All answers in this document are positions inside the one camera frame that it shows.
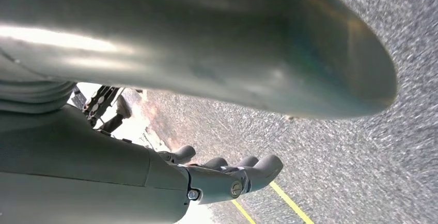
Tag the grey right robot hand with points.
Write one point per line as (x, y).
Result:
(205, 44)

